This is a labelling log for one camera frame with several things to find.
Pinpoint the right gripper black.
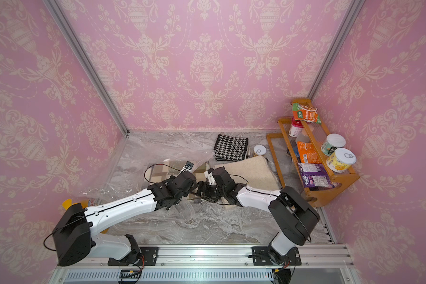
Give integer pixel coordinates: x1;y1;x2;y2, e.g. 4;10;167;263
192;181;228;202

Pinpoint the cream fuzzy scarf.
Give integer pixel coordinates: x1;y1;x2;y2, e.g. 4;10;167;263
213;156;280;191

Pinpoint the black white houndstooth scarf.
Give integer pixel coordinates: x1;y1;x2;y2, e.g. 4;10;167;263
214;134;249;162

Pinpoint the clear plastic vacuum bag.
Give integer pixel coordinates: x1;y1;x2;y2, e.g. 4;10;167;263
85;144;234;236

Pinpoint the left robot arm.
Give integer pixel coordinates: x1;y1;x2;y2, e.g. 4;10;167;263
52;171;196;267

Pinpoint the wooden two-tier rack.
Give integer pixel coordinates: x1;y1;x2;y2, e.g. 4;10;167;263
266;117;359;208

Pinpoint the purple snack packet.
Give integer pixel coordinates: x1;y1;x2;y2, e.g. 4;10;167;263
298;163;334;189

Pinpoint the pink lid white jar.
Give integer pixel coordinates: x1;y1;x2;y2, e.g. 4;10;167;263
289;117;304;137

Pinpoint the green orange snack packet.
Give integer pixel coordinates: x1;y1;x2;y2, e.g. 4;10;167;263
292;102;321;124

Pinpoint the yellow orange bottle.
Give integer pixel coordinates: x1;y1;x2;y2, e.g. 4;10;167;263
62;199;89;211

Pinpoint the yellow white can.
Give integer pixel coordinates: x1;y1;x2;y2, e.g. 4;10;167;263
326;148;357;173

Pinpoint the green white can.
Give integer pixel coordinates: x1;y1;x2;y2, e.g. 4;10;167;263
321;134;346;156

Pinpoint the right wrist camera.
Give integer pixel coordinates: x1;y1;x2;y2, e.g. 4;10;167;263
204;168;216;186

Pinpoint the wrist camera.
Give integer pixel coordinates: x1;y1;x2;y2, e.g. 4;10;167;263
180;161;194;173
204;168;216;186

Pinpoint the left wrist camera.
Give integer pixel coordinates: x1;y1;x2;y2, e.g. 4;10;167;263
180;161;194;173

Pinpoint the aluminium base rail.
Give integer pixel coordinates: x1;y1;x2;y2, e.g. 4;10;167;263
49;244;360;284

